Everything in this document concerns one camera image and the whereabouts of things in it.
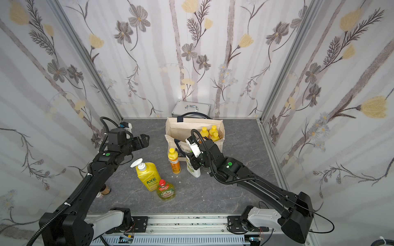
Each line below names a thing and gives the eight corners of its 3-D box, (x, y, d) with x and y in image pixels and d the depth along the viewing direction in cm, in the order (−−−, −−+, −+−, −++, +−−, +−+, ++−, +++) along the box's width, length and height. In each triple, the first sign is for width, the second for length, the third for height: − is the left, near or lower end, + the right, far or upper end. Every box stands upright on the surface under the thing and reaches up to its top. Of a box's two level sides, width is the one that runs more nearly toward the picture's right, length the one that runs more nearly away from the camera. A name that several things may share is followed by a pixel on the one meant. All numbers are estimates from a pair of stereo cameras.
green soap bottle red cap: (162, 199, 84) (155, 187, 70) (167, 191, 87) (161, 178, 73) (170, 203, 83) (164, 192, 68) (175, 195, 86) (170, 182, 71)
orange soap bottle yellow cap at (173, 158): (173, 174, 93) (167, 155, 75) (174, 168, 96) (168, 148, 78) (180, 174, 93) (176, 155, 75) (181, 168, 96) (177, 148, 78)
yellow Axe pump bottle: (151, 195, 86) (135, 174, 64) (147, 187, 89) (129, 164, 67) (164, 186, 89) (153, 163, 67) (159, 178, 92) (147, 154, 70)
